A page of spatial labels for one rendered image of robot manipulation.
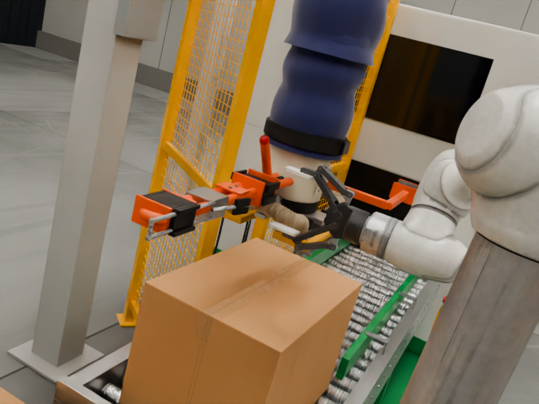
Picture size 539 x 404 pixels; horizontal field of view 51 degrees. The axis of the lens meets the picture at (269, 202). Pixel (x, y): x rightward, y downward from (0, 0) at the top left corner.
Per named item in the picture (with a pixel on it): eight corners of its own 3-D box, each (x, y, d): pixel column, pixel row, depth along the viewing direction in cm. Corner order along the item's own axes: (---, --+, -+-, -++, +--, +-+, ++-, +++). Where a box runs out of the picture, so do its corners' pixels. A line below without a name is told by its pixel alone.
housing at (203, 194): (198, 205, 118) (203, 185, 117) (225, 216, 116) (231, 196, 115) (179, 211, 112) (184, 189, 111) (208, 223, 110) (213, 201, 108)
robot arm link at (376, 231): (378, 264, 117) (352, 253, 119) (389, 253, 125) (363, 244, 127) (393, 224, 115) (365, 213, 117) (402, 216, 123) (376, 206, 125)
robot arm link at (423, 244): (382, 269, 123) (404, 218, 127) (452, 298, 118) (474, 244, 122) (381, 252, 113) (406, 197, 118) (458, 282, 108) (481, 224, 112)
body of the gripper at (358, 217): (367, 214, 117) (326, 199, 121) (354, 252, 120) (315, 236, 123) (376, 208, 124) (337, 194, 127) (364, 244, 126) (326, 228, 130)
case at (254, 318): (228, 337, 207) (256, 236, 196) (327, 388, 192) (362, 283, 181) (115, 413, 154) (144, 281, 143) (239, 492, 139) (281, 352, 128)
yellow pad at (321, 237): (317, 214, 172) (322, 199, 171) (347, 226, 169) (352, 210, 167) (270, 237, 142) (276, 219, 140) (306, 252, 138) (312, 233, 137)
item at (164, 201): (159, 212, 107) (164, 187, 106) (191, 226, 104) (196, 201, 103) (130, 220, 99) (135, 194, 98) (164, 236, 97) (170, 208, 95)
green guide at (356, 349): (422, 266, 341) (427, 252, 339) (439, 272, 337) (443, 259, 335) (334, 377, 198) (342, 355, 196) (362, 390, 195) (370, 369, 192)
